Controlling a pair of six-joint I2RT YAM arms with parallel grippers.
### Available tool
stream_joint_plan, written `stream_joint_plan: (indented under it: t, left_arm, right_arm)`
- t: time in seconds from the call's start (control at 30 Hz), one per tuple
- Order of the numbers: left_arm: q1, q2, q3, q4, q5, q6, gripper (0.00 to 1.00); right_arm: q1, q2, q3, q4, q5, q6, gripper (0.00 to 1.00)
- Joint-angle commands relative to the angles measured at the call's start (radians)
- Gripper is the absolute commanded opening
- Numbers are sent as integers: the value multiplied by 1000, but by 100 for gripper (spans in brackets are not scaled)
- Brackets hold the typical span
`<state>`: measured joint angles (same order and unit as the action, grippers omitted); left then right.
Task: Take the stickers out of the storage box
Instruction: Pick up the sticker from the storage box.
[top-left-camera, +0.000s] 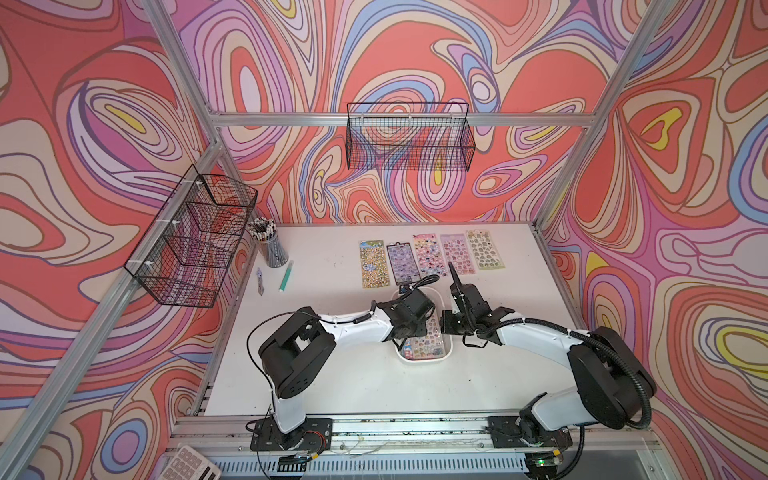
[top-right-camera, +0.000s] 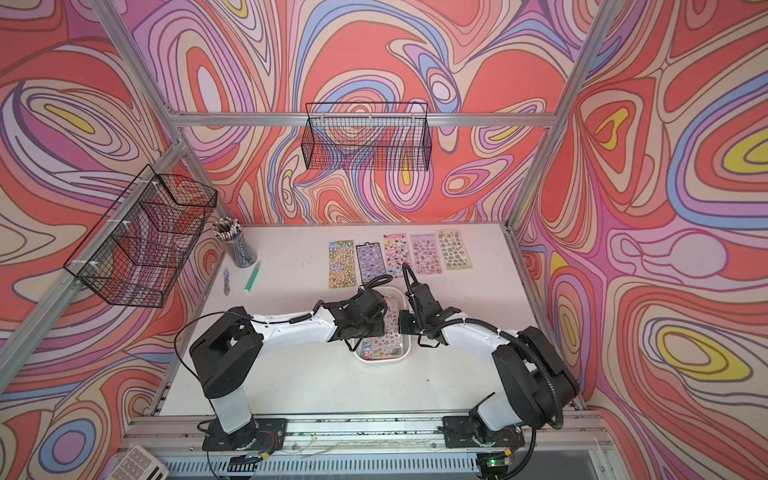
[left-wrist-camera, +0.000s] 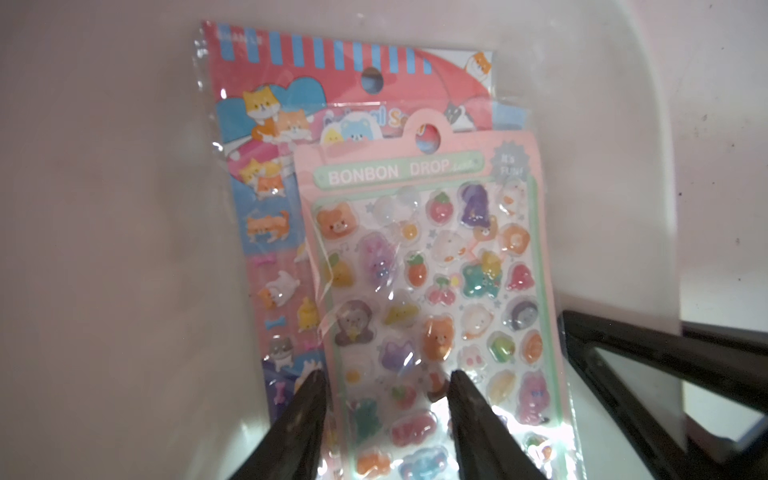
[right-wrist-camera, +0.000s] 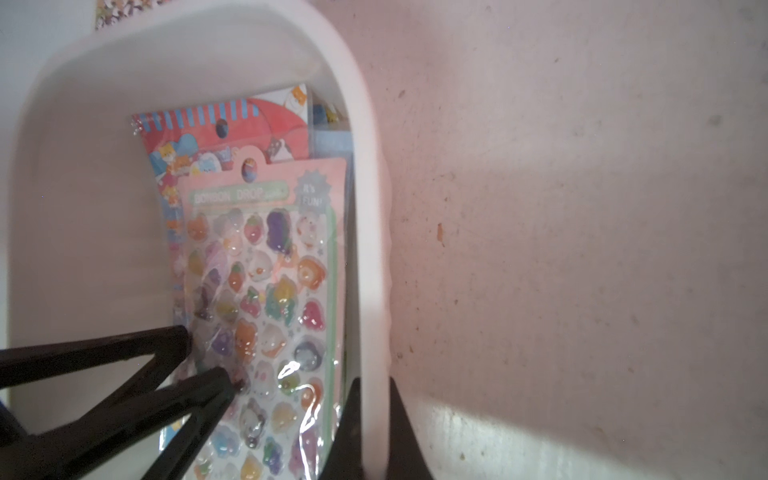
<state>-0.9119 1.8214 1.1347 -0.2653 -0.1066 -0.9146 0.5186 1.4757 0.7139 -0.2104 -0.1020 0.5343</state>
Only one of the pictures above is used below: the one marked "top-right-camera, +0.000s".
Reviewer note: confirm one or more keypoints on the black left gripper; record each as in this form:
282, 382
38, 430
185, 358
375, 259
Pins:
379, 321

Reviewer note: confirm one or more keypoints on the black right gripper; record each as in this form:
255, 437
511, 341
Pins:
405, 327

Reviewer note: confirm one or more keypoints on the pink food sticker sheet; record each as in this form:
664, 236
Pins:
389, 346

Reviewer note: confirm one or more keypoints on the white plastic storage box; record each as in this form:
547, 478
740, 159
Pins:
402, 301

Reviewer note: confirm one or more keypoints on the green panda sticker sheet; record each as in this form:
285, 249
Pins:
342, 272

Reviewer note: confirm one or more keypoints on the dark bonbon drop sticker sheet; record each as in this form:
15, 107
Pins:
370, 261

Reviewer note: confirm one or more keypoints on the purple pink sticker sheet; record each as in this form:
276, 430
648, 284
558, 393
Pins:
425, 254

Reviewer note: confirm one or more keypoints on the green beige sticker sheet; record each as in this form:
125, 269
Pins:
453, 250

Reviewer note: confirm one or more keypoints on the pink cat sticker sheet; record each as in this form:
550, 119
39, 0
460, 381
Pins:
397, 252

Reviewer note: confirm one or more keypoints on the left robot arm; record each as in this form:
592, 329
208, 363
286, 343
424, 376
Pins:
224, 354

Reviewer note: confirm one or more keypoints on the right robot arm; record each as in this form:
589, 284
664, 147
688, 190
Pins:
536, 384

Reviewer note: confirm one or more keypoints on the green marker pen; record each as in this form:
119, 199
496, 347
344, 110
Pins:
253, 276

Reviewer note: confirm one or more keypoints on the blue grey pen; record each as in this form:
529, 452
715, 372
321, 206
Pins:
226, 282

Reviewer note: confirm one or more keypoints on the mesh pen cup with pens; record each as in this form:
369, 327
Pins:
230, 232

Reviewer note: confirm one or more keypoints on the white keypad device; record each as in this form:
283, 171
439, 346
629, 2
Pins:
139, 464

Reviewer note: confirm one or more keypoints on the black wire basket back wall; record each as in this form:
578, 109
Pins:
375, 135

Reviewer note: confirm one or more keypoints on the black wire basket wall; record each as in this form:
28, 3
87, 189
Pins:
145, 241
375, 135

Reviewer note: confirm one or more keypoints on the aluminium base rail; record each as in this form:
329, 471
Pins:
400, 445

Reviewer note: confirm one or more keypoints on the black wire basket left wall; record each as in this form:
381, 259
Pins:
145, 241

